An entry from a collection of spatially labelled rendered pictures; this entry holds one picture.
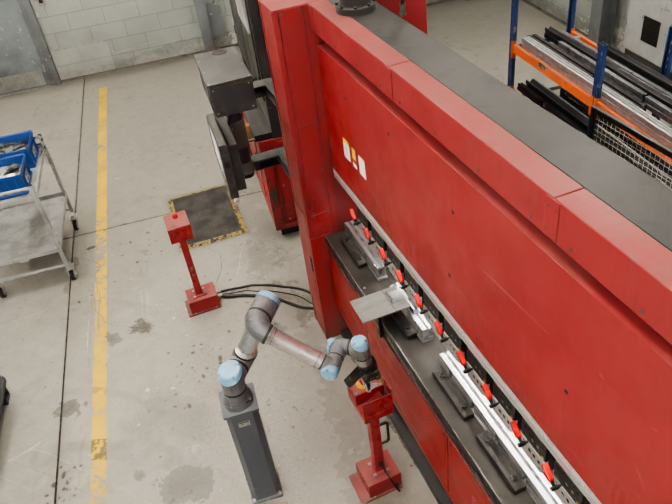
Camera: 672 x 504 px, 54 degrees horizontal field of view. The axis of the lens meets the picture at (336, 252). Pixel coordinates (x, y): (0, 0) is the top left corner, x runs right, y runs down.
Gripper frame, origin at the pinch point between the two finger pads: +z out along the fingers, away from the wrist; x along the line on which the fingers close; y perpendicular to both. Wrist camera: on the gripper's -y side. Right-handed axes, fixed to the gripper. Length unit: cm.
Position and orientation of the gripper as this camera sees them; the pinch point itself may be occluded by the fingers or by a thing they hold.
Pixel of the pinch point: (367, 390)
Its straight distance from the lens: 328.1
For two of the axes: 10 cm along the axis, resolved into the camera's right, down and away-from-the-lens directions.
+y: 9.0, -3.9, 1.9
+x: -3.9, -5.3, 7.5
